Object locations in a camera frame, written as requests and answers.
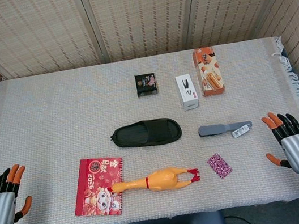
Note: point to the black luncheon meat can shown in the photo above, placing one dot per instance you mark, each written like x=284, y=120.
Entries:
x=147, y=84

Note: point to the beige woven tablecloth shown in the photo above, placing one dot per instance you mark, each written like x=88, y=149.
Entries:
x=39, y=122

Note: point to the white paper hang tag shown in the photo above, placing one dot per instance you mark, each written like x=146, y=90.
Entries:
x=240, y=131

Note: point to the black rubber slipper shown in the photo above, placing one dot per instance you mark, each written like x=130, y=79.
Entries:
x=156, y=134

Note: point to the red 2026 spiral calendar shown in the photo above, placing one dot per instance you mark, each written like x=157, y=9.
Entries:
x=92, y=184

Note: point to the purple patterned packet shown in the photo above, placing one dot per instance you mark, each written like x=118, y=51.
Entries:
x=218, y=166

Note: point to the grey brush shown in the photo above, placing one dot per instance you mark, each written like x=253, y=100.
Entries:
x=210, y=130

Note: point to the orange snack box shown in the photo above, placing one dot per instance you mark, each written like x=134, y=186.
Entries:
x=209, y=73

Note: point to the yellow rubber chicken toy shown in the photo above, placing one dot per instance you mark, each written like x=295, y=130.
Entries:
x=160, y=179

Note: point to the white stapler box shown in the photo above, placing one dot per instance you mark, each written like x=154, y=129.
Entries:
x=188, y=92

